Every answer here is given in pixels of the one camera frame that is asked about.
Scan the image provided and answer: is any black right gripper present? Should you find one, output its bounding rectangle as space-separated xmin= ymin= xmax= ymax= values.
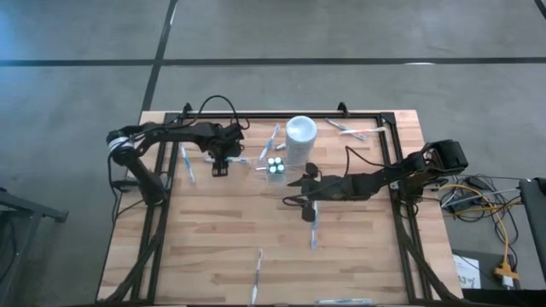
xmin=288 ymin=161 xmax=357 ymax=223

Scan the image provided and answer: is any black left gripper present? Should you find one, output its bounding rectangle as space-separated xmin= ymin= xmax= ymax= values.
xmin=207 ymin=123 xmax=247 ymax=177

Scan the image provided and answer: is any white wipes canister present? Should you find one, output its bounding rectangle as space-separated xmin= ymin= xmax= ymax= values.
xmin=284 ymin=114 xmax=319 ymax=168

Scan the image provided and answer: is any purple toothbrush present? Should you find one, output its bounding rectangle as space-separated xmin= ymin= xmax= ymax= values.
xmin=249 ymin=247 xmax=264 ymax=306

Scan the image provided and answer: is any clear acrylic organizer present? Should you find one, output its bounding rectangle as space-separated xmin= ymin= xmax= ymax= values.
xmin=254 ymin=155 xmax=299 ymax=183

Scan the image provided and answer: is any black power strip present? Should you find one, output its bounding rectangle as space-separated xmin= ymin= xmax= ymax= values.
xmin=441 ymin=189 xmax=483 ymax=214

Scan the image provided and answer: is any white printed paper sheet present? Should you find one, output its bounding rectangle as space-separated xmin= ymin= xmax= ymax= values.
xmin=451 ymin=253 xmax=483 ymax=291

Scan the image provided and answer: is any black metal stand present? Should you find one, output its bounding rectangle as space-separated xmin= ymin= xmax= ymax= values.
xmin=0 ymin=186 xmax=70 ymax=307

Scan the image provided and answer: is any black floor mat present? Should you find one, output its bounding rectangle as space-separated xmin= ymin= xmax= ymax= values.
xmin=450 ymin=248 xmax=546 ymax=307

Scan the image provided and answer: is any yellow plug splitter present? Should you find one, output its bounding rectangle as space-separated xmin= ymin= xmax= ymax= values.
xmin=493 ymin=260 xmax=520 ymax=282

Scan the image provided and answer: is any black side desk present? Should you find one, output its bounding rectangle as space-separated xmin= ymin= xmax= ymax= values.
xmin=517 ymin=176 xmax=546 ymax=299

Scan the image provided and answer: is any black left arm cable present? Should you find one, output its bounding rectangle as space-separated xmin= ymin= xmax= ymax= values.
xmin=182 ymin=94 xmax=252 ymax=131

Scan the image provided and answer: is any black aluminium table frame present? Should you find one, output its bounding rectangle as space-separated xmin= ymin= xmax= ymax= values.
xmin=96 ymin=109 xmax=466 ymax=307

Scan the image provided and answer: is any white floor cable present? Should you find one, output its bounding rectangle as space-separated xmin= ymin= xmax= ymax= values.
xmin=441 ymin=187 xmax=520 ymax=209

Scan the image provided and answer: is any yellow floor cable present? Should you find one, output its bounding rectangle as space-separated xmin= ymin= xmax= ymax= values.
xmin=441 ymin=182 xmax=520 ymax=274

